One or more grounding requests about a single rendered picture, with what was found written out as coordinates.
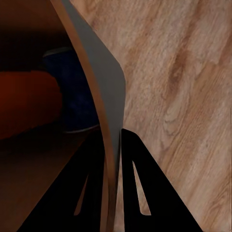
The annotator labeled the can of soda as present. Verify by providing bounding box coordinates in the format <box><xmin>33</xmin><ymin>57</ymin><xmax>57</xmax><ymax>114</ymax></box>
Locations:
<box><xmin>0</xmin><ymin>70</ymin><xmax>64</xmax><ymax>139</ymax></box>
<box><xmin>41</xmin><ymin>46</ymin><xmax>100</xmax><ymax>133</ymax></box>

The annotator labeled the trash can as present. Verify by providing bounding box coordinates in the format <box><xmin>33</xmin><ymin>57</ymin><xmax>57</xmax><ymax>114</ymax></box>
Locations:
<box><xmin>0</xmin><ymin>0</ymin><xmax>126</xmax><ymax>232</ymax></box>

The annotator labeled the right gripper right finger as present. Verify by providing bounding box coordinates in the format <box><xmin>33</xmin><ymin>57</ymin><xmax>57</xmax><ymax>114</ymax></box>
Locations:
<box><xmin>121</xmin><ymin>129</ymin><xmax>203</xmax><ymax>232</ymax></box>

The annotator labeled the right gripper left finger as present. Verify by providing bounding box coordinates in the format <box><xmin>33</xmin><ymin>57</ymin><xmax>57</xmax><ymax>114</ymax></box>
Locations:
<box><xmin>17</xmin><ymin>129</ymin><xmax>105</xmax><ymax>232</ymax></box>

